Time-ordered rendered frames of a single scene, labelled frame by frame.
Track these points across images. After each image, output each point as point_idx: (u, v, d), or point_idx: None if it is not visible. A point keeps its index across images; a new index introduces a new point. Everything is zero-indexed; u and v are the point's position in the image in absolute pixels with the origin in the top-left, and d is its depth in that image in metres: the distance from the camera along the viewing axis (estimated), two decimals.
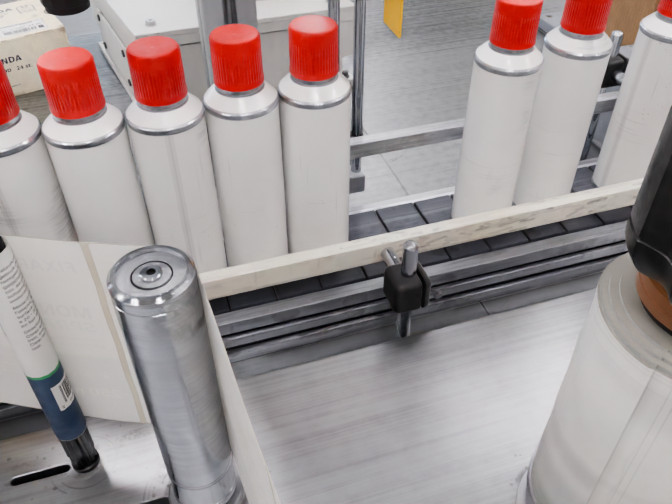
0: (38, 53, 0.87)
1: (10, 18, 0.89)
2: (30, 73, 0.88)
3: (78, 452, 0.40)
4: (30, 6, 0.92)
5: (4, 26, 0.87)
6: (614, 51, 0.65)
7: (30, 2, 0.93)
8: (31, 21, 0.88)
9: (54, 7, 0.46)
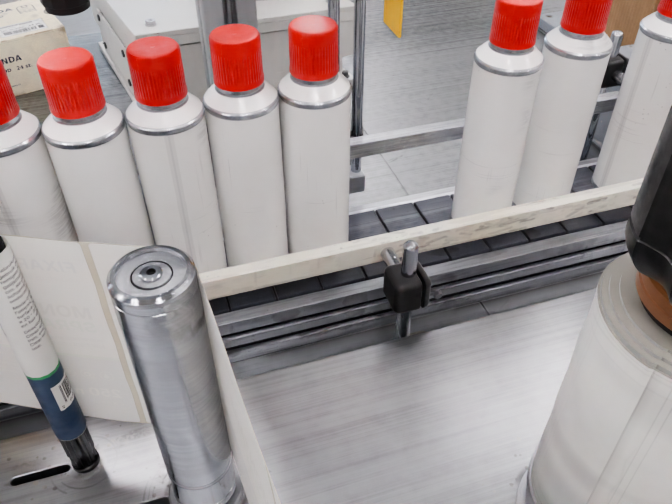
0: (38, 53, 0.87)
1: (10, 18, 0.89)
2: (30, 73, 0.88)
3: (78, 452, 0.40)
4: (30, 6, 0.92)
5: (4, 26, 0.87)
6: (614, 51, 0.65)
7: (30, 2, 0.93)
8: (31, 21, 0.88)
9: (54, 7, 0.46)
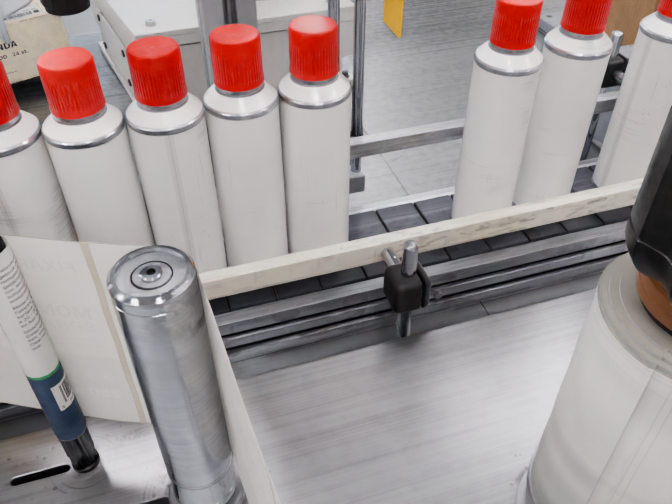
0: (34, 39, 0.85)
1: None
2: (26, 59, 0.86)
3: (78, 452, 0.40)
4: None
5: None
6: (614, 51, 0.65)
7: None
8: (26, 6, 0.87)
9: (54, 7, 0.46)
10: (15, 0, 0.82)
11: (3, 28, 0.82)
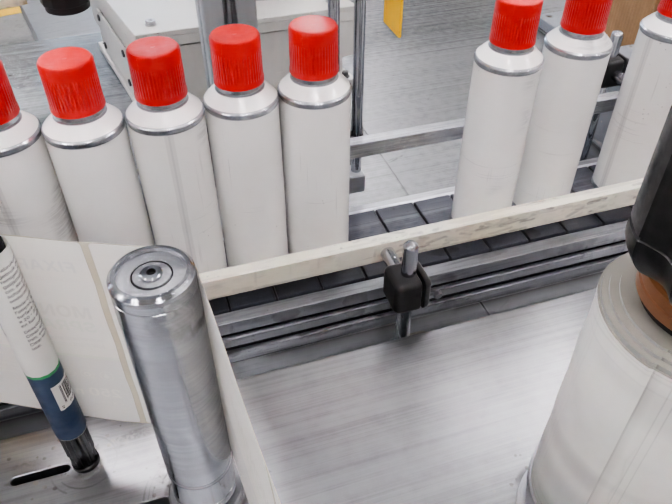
0: None
1: None
2: None
3: (78, 452, 0.40)
4: None
5: None
6: (614, 51, 0.65)
7: None
8: None
9: (54, 7, 0.46)
10: None
11: None
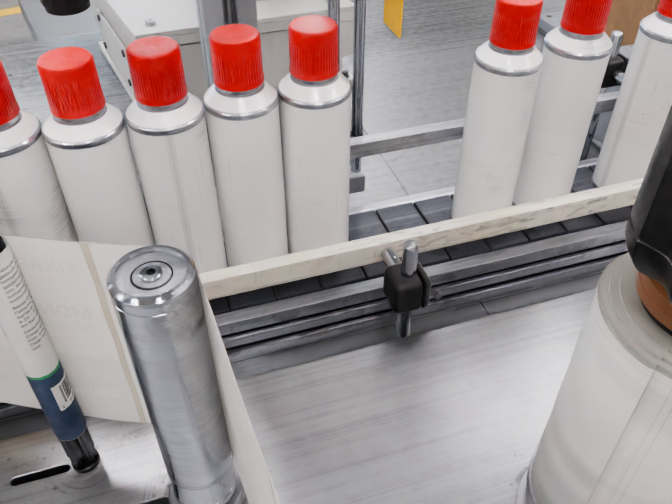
0: None
1: None
2: None
3: (78, 452, 0.40)
4: None
5: None
6: (614, 51, 0.65)
7: None
8: None
9: (54, 7, 0.46)
10: None
11: None
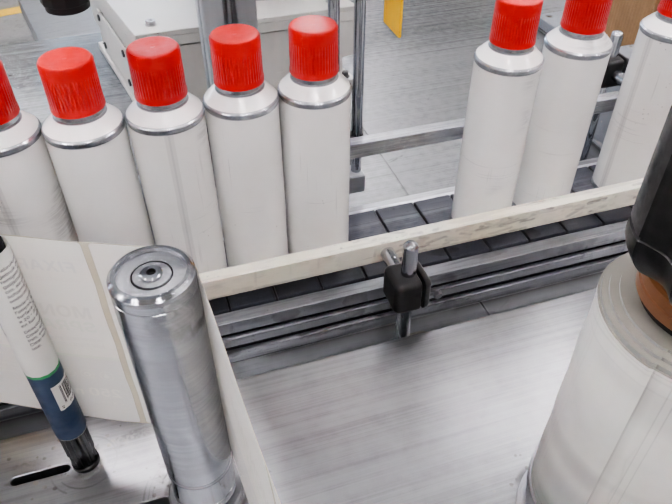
0: None
1: None
2: None
3: (78, 452, 0.40)
4: None
5: None
6: (614, 51, 0.65)
7: None
8: None
9: (54, 7, 0.46)
10: None
11: None
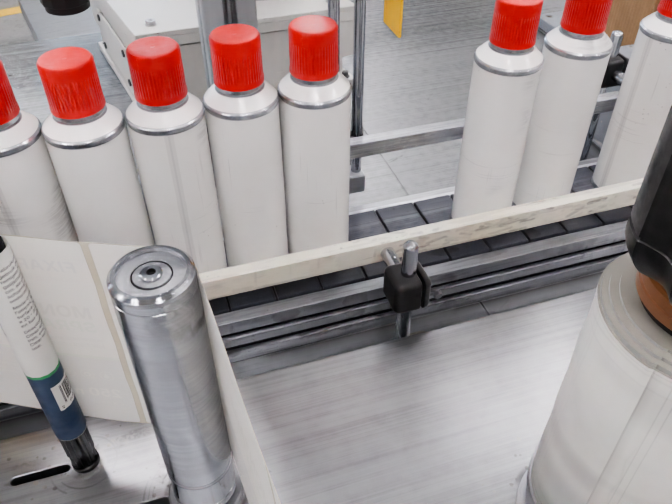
0: None
1: None
2: None
3: (78, 452, 0.40)
4: None
5: None
6: (614, 51, 0.65)
7: None
8: None
9: (54, 7, 0.46)
10: None
11: None
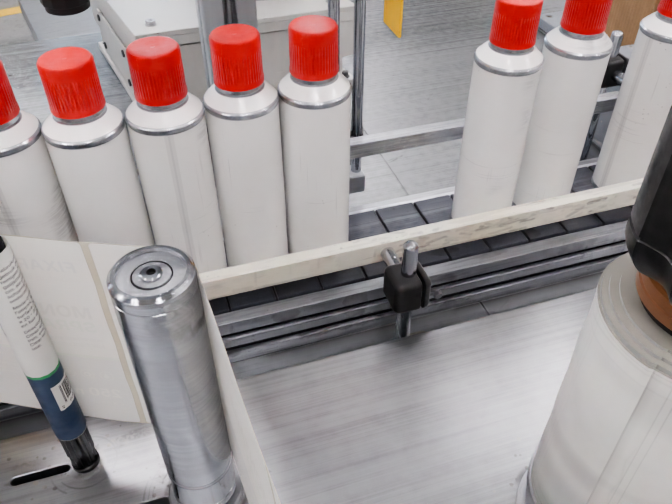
0: None
1: None
2: None
3: (78, 452, 0.40)
4: None
5: None
6: (614, 51, 0.65)
7: None
8: None
9: (54, 7, 0.46)
10: None
11: None
